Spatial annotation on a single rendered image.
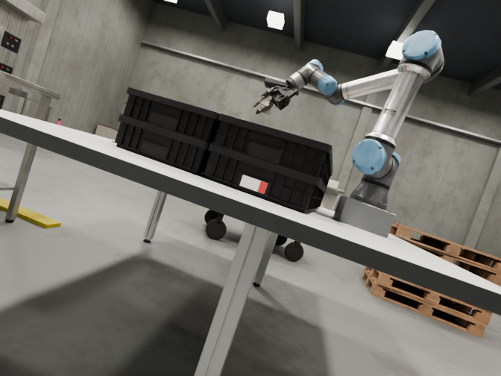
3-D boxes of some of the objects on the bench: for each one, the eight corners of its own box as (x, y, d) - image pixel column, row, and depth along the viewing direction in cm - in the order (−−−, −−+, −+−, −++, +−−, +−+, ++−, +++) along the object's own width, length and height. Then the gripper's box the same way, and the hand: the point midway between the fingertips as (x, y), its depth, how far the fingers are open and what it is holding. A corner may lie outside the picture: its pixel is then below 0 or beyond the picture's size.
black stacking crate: (314, 212, 121) (323, 184, 120) (308, 215, 92) (320, 178, 91) (227, 181, 132) (235, 156, 131) (197, 175, 103) (208, 142, 102)
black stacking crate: (227, 181, 132) (235, 155, 131) (197, 175, 103) (208, 142, 102) (153, 155, 142) (161, 131, 142) (107, 143, 114) (117, 113, 113)
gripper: (298, 83, 131) (259, 112, 130) (300, 99, 142) (265, 126, 141) (286, 71, 134) (249, 100, 134) (288, 88, 145) (254, 114, 145)
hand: (256, 107), depth 139 cm, fingers open, 5 cm apart
